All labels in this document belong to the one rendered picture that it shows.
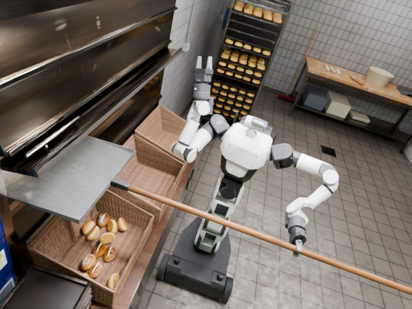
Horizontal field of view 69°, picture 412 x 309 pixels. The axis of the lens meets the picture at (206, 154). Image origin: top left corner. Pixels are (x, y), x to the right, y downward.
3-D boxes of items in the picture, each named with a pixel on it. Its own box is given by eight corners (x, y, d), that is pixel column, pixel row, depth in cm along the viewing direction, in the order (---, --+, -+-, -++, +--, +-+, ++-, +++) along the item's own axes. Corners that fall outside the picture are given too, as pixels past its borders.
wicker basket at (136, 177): (94, 202, 209) (94, 173, 193) (129, 159, 255) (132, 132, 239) (158, 226, 206) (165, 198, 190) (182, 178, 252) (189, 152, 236)
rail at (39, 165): (37, 173, 108) (32, 171, 108) (181, 49, 253) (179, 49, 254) (35, 168, 106) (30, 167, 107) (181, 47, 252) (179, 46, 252)
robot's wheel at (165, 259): (162, 262, 250) (167, 247, 240) (168, 265, 250) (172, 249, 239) (153, 282, 234) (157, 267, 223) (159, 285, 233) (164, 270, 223)
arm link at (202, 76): (202, 68, 161) (200, 91, 164) (188, 67, 154) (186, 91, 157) (218, 70, 152) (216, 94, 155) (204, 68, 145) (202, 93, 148)
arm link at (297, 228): (313, 239, 139) (311, 221, 149) (293, 232, 140) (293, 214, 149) (301, 254, 147) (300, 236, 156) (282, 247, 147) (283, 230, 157)
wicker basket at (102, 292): (28, 277, 159) (22, 246, 143) (86, 206, 205) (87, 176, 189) (113, 309, 157) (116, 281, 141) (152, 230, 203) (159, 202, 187)
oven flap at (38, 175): (38, 178, 109) (-8, 168, 112) (181, 53, 255) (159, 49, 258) (37, 173, 108) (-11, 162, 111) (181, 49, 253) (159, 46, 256)
